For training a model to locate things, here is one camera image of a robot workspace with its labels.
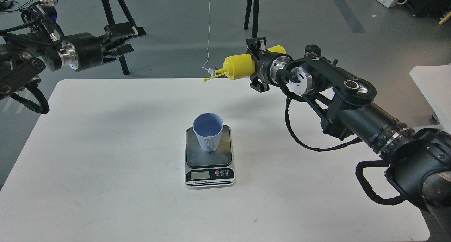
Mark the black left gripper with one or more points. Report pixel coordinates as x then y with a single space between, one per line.
83 51

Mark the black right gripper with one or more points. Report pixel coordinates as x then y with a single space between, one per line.
268 62

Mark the yellow squeeze bottle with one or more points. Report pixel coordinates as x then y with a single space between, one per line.
240 66

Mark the blue plastic cup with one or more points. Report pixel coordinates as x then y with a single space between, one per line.
208 128

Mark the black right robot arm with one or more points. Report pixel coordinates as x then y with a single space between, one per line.
413 164

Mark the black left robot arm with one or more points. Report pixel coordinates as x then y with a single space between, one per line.
39 43

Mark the silver digital kitchen scale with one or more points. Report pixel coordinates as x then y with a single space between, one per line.
209 169

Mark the white power adapter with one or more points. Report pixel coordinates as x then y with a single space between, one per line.
215 72

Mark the white side table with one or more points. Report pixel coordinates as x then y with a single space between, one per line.
434 82

